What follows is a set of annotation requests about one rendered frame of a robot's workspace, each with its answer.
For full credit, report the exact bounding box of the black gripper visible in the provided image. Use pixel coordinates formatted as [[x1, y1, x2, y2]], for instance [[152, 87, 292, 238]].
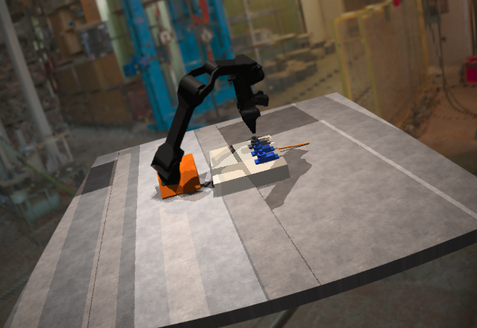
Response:
[[236, 89, 261, 133]]

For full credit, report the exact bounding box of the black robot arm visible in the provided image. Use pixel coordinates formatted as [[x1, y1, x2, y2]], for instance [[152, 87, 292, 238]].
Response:
[[151, 54, 269, 186]]

